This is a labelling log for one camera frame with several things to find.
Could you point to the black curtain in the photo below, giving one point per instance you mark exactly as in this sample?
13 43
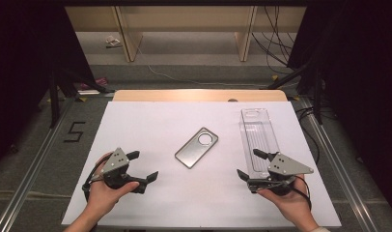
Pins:
20 64
361 80

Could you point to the clear plastic packaging tray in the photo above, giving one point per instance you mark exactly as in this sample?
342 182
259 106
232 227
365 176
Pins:
258 135

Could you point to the white board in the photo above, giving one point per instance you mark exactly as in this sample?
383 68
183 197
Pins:
158 129

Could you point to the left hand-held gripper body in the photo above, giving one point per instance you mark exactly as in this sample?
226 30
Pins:
115 164

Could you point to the black metal stand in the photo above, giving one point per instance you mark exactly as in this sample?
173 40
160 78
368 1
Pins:
318 96
54 96

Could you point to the wooden table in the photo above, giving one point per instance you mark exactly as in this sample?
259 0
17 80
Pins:
184 95

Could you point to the crumpled white paper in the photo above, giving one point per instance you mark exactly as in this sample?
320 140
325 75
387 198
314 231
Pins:
113 41

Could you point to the metal floor rail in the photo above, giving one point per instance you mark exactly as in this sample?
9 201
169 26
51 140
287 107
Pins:
30 180
339 161

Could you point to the pink object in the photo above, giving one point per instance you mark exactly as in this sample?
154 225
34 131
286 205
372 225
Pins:
99 82

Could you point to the grey phone case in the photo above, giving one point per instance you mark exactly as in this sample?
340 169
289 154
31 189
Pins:
194 150

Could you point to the yellow tape piece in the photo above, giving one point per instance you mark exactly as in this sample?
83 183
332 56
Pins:
274 77

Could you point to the person's right hand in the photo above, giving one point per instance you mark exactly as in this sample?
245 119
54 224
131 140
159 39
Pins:
294 203

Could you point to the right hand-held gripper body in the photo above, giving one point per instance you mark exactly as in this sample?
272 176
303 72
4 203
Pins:
285 167

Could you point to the person's left hand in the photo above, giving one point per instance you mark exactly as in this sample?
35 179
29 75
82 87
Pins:
102 196

